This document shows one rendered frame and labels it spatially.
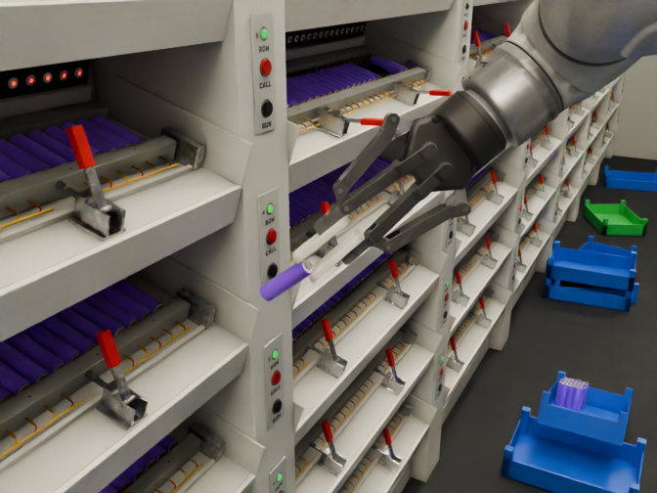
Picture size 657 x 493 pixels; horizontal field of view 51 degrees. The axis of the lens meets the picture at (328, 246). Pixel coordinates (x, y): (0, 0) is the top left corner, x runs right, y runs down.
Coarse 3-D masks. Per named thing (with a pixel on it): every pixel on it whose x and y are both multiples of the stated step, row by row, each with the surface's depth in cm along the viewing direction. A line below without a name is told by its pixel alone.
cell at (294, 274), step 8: (296, 264) 69; (304, 264) 69; (288, 272) 70; (296, 272) 69; (304, 272) 69; (312, 272) 69; (272, 280) 71; (280, 280) 70; (288, 280) 70; (296, 280) 69; (264, 288) 71; (272, 288) 71; (280, 288) 70; (288, 288) 71; (264, 296) 72; (272, 296) 71
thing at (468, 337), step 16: (496, 288) 215; (480, 304) 199; (496, 304) 214; (464, 320) 201; (480, 320) 201; (496, 320) 206; (464, 336) 194; (480, 336) 196; (448, 352) 183; (464, 352) 187; (448, 368) 179; (464, 368) 181; (448, 384) 173
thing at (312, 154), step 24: (288, 48) 109; (312, 48) 114; (336, 48) 123; (384, 48) 133; (408, 48) 131; (432, 72) 130; (456, 72) 128; (432, 96) 124; (288, 144) 79; (312, 144) 88; (336, 144) 91; (360, 144) 99; (288, 168) 81; (312, 168) 87; (288, 192) 84
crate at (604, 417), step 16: (544, 400) 170; (592, 400) 193; (608, 400) 191; (624, 400) 188; (544, 416) 170; (560, 416) 168; (576, 416) 167; (592, 416) 165; (608, 416) 185; (624, 416) 162; (576, 432) 167; (592, 432) 165; (608, 432) 164; (624, 432) 162
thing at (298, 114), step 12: (408, 72) 123; (420, 72) 127; (372, 84) 110; (384, 84) 113; (336, 96) 100; (348, 96) 102; (360, 96) 106; (372, 96) 110; (288, 108) 90; (300, 108) 91; (312, 108) 93; (336, 108) 100; (360, 108) 103; (288, 120) 88; (300, 120) 91
